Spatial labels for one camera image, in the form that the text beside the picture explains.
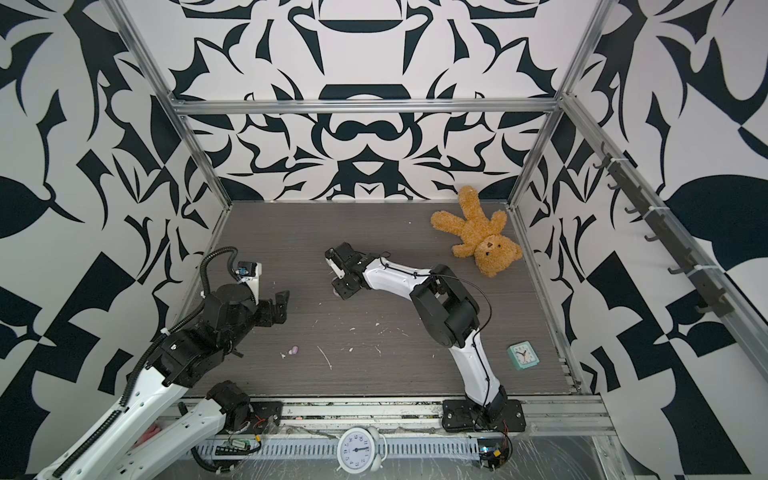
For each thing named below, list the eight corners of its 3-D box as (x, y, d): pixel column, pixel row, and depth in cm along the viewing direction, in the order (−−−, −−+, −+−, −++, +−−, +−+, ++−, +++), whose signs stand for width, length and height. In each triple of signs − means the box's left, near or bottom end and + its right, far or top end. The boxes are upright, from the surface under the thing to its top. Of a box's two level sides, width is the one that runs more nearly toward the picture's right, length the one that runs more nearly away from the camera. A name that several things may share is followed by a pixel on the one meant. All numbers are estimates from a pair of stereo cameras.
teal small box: (516, 371, 84) (520, 368, 81) (505, 348, 88) (508, 345, 85) (537, 365, 85) (542, 362, 82) (525, 342, 89) (529, 339, 86)
